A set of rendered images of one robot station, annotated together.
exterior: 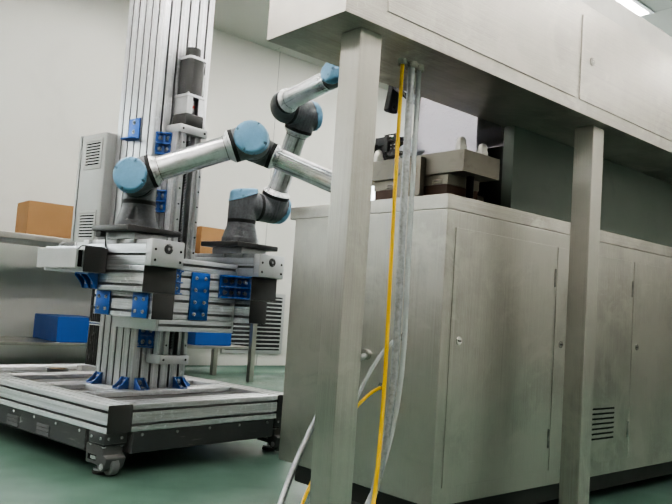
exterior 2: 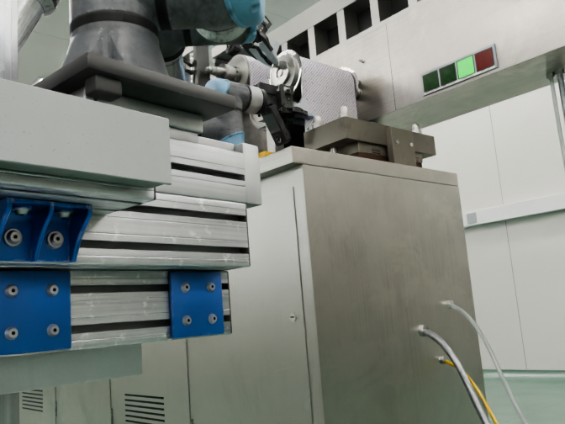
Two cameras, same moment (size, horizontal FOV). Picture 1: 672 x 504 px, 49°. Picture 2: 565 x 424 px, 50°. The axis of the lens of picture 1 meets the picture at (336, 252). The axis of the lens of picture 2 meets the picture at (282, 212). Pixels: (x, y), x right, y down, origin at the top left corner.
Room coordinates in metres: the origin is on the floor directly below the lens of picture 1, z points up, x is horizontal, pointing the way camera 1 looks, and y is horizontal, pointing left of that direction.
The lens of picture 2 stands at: (2.41, 1.48, 0.52)
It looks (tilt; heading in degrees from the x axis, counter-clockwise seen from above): 10 degrees up; 270
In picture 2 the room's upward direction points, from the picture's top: 5 degrees counter-clockwise
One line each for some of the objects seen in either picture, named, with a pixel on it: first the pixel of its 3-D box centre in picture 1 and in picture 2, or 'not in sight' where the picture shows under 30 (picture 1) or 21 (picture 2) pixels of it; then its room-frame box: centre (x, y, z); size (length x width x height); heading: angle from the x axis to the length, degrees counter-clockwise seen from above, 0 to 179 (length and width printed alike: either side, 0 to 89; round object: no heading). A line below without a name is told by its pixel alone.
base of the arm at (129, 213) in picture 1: (138, 214); (116, 66); (2.62, 0.72, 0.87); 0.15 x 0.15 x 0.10
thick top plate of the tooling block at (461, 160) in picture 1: (426, 171); (372, 144); (2.13, -0.25, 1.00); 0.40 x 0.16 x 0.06; 42
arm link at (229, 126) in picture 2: not in sight; (223, 131); (2.55, -0.05, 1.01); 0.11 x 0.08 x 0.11; 4
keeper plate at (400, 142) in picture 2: (408, 177); (402, 148); (2.06, -0.19, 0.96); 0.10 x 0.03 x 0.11; 42
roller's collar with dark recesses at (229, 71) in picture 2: not in sight; (228, 74); (2.56, -0.45, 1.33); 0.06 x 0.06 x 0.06; 42
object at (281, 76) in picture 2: not in sight; (282, 73); (2.38, -0.27, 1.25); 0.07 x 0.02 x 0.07; 132
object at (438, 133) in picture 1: (446, 142); (331, 116); (2.24, -0.32, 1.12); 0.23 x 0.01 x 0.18; 42
